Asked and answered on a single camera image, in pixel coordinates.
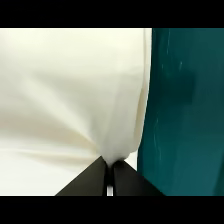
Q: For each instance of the white garment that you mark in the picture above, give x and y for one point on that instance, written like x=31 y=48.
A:
x=66 y=100

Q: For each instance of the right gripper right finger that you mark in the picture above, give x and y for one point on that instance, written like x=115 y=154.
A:
x=133 y=183

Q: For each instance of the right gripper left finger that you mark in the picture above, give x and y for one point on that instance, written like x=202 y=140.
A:
x=90 y=183

